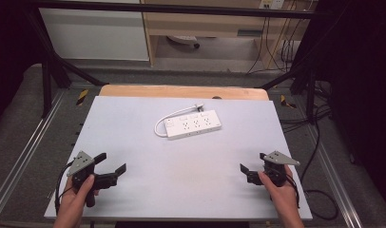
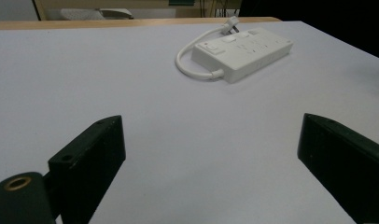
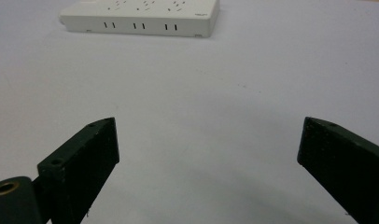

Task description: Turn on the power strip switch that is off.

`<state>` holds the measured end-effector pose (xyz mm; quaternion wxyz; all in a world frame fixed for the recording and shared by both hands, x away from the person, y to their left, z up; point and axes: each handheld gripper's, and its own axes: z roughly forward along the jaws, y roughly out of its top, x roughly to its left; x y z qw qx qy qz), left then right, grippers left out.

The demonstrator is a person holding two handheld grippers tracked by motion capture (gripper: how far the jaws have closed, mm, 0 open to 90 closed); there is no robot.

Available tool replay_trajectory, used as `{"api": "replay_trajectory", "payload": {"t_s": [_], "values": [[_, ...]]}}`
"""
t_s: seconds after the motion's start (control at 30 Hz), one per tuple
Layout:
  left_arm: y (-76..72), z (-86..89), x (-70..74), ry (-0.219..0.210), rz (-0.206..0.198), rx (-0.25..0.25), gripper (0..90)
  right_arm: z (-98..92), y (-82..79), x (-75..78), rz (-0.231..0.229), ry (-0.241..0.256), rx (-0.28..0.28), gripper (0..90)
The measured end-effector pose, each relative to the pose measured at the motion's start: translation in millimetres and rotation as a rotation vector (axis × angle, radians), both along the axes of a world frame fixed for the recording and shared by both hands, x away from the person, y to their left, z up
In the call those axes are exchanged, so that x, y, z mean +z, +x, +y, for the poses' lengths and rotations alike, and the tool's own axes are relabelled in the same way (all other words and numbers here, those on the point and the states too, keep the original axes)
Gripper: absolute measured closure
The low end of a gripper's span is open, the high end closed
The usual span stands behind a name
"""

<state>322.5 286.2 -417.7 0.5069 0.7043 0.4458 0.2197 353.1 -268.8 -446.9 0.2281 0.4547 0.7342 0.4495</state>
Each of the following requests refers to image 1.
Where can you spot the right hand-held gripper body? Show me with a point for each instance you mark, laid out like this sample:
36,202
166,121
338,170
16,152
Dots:
276,172

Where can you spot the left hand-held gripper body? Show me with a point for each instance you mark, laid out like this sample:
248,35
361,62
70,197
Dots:
103,181

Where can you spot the white power strip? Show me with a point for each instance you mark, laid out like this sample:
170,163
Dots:
194,125

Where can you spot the white power plug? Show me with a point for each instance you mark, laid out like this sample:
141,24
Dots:
199,107

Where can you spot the person's right hand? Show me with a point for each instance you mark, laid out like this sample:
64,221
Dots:
281,198

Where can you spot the person's left hand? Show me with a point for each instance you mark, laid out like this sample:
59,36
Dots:
74,199

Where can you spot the yellow black tape marker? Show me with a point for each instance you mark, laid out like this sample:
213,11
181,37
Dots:
82,97
286,102

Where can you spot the wooden table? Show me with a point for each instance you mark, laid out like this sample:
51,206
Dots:
181,92

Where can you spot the white cabinet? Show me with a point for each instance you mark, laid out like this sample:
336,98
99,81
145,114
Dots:
92,34

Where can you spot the dark curtain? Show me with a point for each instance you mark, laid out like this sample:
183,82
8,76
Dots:
10,47
362,79

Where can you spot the white chair base with caster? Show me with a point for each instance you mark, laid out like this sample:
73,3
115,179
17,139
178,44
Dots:
183,40

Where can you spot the light wooden desk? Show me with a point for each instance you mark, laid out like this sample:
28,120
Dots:
207,23

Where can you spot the aluminium floor rail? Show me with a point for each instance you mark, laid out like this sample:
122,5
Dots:
332,171
26,148

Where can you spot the white wall outlet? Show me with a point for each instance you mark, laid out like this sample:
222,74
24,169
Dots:
271,3

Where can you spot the black metal frame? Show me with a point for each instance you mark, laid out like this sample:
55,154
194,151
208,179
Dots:
169,9

